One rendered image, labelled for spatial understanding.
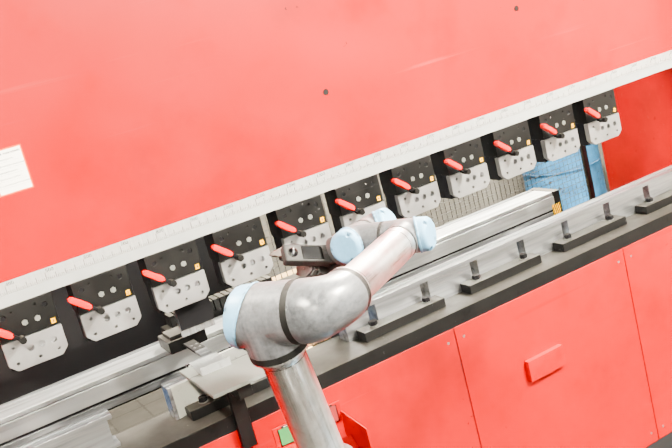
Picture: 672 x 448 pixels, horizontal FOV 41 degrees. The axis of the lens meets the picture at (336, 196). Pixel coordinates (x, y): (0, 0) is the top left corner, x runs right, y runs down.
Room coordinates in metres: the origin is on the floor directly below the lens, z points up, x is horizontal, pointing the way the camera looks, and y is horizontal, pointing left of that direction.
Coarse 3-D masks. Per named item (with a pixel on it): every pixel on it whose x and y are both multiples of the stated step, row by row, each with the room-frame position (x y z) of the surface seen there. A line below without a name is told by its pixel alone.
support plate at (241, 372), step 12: (240, 360) 2.31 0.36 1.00; (180, 372) 2.35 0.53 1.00; (192, 372) 2.32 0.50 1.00; (216, 372) 2.27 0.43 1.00; (228, 372) 2.25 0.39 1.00; (240, 372) 2.23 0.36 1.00; (252, 372) 2.21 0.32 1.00; (264, 372) 2.19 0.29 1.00; (204, 384) 2.21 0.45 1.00; (216, 384) 2.19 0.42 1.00; (228, 384) 2.17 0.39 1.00; (240, 384) 2.15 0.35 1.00; (216, 396) 2.12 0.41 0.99
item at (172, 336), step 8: (176, 328) 2.63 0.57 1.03; (160, 336) 2.63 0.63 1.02; (168, 336) 2.57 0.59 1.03; (176, 336) 2.57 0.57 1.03; (192, 336) 2.58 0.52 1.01; (200, 336) 2.59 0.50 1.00; (160, 344) 2.63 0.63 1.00; (168, 344) 2.55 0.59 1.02; (176, 344) 2.55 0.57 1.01; (184, 344) 2.55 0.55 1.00; (192, 344) 2.53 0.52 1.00; (200, 344) 2.52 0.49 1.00; (168, 352) 2.57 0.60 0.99; (176, 352) 2.55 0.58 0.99; (200, 352) 2.45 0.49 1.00; (208, 352) 2.44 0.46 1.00
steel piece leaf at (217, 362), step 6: (204, 360) 2.38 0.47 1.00; (210, 360) 2.37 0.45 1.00; (216, 360) 2.36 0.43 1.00; (222, 360) 2.30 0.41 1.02; (228, 360) 2.30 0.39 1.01; (192, 366) 2.36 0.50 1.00; (198, 366) 2.35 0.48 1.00; (204, 366) 2.33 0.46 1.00; (210, 366) 2.28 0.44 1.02; (216, 366) 2.29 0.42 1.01; (222, 366) 2.29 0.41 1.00; (198, 372) 2.30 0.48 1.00; (204, 372) 2.27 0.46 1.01; (210, 372) 2.28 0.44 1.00
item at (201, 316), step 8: (192, 304) 2.40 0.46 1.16; (200, 304) 2.41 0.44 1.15; (208, 304) 2.42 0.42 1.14; (176, 312) 2.38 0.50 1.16; (184, 312) 2.39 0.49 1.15; (192, 312) 2.40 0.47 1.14; (200, 312) 2.41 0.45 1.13; (208, 312) 2.42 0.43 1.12; (176, 320) 2.40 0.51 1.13; (184, 320) 2.39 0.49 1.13; (192, 320) 2.39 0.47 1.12; (200, 320) 2.40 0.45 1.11; (208, 320) 2.42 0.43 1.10; (184, 328) 2.38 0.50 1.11; (192, 328) 2.40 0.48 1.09; (200, 328) 2.41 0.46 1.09; (184, 336) 2.39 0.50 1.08
